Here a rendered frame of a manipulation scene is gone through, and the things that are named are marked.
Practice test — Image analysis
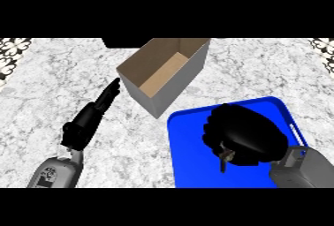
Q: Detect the blue plastic tray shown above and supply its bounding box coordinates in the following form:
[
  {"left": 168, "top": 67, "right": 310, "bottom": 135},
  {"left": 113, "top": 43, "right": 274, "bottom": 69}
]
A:
[{"left": 166, "top": 95, "right": 310, "bottom": 189}]

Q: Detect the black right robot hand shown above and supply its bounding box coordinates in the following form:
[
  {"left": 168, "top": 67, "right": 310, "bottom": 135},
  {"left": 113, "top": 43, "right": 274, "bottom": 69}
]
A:
[{"left": 200, "top": 102, "right": 289, "bottom": 167}]

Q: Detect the black appliance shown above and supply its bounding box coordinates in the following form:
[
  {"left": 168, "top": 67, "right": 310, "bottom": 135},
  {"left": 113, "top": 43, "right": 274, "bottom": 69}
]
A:
[{"left": 101, "top": 37, "right": 153, "bottom": 49}]

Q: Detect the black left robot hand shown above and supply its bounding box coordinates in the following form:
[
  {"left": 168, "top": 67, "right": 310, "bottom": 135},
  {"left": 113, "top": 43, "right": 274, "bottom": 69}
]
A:
[{"left": 60, "top": 77, "right": 122, "bottom": 152}]

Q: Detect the open cardboard box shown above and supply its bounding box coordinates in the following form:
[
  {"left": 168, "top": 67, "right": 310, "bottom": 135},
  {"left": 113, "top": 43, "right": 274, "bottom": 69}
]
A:
[{"left": 115, "top": 37, "right": 212, "bottom": 120}]

